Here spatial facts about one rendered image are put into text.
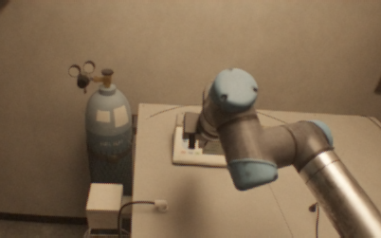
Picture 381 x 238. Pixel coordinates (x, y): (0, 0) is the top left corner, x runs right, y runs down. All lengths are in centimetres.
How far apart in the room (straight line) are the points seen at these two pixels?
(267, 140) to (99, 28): 121
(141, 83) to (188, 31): 39
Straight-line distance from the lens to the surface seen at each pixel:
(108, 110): 128
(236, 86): 44
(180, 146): 84
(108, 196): 100
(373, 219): 48
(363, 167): 114
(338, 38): 185
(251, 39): 159
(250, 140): 43
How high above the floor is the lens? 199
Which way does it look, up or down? 31 degrees down
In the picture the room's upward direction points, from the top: 9 degrees clockwise
